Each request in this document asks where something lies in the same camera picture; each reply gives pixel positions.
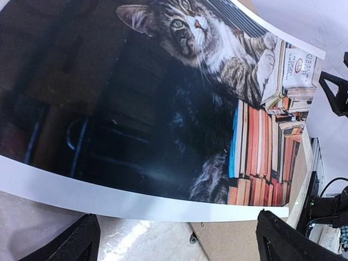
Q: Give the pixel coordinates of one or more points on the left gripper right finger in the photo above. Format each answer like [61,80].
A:
[279,241]

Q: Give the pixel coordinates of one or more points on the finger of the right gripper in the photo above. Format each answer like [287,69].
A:
[338,101]

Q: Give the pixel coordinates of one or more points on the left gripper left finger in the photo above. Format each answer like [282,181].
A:
[80,241]

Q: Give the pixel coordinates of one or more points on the cat and books photo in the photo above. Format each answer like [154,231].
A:
[184,111]

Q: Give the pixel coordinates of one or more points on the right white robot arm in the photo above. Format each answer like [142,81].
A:
[318,208]

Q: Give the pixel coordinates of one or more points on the white labelled box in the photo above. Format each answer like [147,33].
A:
[326,236]

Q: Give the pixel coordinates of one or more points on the brown cardboard backing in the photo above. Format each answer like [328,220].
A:
[237,240]

